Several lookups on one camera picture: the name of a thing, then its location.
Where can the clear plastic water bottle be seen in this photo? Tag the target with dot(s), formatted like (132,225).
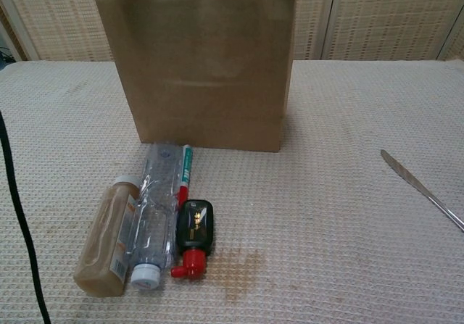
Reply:
(156,222)

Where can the brown juice bottle white cap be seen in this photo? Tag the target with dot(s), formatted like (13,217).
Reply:
(99,240)

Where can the black ink bottle red cap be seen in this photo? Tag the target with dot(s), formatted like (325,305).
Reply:
(195,226)

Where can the brown paper bag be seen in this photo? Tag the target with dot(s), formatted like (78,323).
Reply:
(203,66)

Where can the red capped marker pen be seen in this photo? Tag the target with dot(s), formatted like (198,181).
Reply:
(186,172)

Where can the white woven tablecloth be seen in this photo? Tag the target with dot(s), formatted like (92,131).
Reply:
(326,248)

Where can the metal table knife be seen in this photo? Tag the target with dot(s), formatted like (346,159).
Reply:
(417,186)

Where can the woven bamboo folding screen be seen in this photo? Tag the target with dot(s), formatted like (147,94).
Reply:
(380,16)

